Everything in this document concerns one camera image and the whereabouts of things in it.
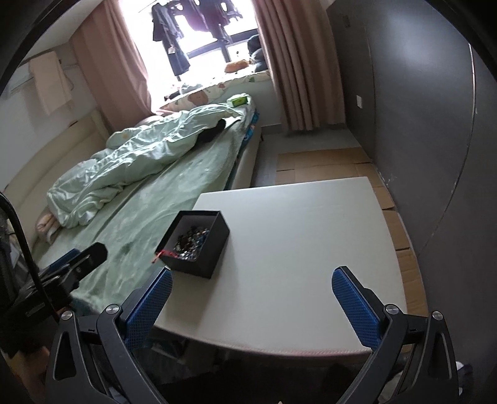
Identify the flattened cardboard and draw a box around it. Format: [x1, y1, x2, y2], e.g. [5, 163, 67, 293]
[276, 147, 424, 311]

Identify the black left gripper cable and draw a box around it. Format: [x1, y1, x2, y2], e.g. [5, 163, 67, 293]
[0, 192, 59, 323]

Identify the printed pillow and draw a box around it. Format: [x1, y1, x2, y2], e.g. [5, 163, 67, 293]
[157, 80, 249, 115]

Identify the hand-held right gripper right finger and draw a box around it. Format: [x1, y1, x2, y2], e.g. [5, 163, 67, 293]
[331, 266, 461, 404]

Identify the person's left forearm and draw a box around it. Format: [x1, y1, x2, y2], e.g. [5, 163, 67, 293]
[0, 342, 51, 404]

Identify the dark hanging garment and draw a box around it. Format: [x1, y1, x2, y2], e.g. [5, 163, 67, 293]
[149, 0, 193, 76]
[182, 0, 241, 39]

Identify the pink curtain beside grey wall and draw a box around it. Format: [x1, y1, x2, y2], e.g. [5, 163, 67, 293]
[252, 0, 348, 133]

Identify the pink curtain beside towel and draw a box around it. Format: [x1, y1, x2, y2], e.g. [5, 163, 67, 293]
[72, 0, 164, 133]

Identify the metal chain beaded jewelry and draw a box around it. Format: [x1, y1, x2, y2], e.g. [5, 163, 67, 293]
[151, 224, 212, 265]

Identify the light green quilt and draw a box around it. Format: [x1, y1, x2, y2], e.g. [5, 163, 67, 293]
[47, 103, 241, 228]

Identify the black jewelry box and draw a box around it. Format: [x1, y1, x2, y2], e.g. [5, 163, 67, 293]
[154, 210, 230, 279]

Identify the beige bed headboard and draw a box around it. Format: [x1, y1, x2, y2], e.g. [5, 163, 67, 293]
[0, 109, 113, 249]

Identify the beige hanging towel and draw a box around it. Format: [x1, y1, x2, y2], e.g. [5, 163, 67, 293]
[29, 50, 74, 115]

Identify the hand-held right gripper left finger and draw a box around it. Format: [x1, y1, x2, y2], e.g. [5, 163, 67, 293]
[44, 267, 173, 404]

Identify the pink cloth under quilt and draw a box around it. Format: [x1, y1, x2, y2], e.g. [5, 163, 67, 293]
[37, 212, 63, 238]

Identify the dark blue cushion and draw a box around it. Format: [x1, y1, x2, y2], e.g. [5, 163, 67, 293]
[247, 34, 268, 71]

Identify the bed with green sheet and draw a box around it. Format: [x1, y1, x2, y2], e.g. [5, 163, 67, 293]
[8, 105, 265, 323]

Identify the black object on bed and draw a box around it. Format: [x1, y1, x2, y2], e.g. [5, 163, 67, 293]
[198, 118, 226, 144]

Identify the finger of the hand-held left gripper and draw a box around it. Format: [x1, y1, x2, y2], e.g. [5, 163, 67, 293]
[37, 243, 108, 290]

